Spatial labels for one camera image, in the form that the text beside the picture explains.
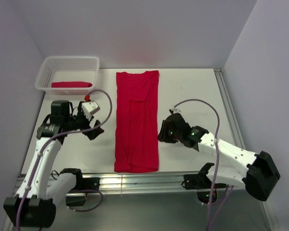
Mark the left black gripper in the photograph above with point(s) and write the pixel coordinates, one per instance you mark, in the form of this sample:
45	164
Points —
86	121

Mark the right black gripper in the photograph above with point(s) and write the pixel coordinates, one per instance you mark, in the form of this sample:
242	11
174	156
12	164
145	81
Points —
163	135

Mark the red t shirt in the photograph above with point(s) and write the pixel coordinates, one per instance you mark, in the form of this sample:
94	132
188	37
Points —
136	149
71	84

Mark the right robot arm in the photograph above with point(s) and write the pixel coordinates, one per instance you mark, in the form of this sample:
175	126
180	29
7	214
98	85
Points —
256	172

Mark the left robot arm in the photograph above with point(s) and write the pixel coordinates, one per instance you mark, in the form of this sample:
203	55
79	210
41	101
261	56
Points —
35	202

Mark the rolled red t shirt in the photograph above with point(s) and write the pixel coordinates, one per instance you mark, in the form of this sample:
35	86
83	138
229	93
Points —
71	84

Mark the white plastic basket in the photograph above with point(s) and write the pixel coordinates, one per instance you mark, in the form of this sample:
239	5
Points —
68	69

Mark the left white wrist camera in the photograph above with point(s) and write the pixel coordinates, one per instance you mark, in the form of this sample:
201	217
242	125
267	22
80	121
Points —
90	108

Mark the aluminium front rail frame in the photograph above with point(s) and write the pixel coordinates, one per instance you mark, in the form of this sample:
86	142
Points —
158	202

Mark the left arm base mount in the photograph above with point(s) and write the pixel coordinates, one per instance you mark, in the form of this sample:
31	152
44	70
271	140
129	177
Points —
86	185

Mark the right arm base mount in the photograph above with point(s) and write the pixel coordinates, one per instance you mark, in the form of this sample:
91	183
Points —
202	184

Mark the aluminium right rail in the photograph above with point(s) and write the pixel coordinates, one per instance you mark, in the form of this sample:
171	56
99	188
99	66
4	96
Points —
233	125

